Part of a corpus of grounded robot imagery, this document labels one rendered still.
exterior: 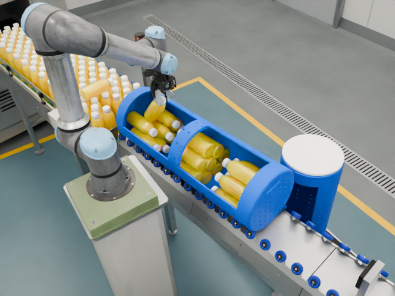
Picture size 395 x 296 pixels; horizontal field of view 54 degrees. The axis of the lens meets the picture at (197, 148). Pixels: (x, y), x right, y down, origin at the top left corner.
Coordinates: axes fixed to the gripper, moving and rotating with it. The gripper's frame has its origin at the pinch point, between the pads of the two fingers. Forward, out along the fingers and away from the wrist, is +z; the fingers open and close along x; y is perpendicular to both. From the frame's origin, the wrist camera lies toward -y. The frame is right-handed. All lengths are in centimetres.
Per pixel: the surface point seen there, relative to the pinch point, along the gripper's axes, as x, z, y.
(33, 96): -23, 37, -113
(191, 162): -8.0, 15.8, 26.4
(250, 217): -13, 15, 64
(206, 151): -1.8, 11.4, 29.8
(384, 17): 352, 95, -50
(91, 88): -9, 12, -52
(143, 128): -7.9, 15.3, -7.6
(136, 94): -1.7, 3.6, -18.3
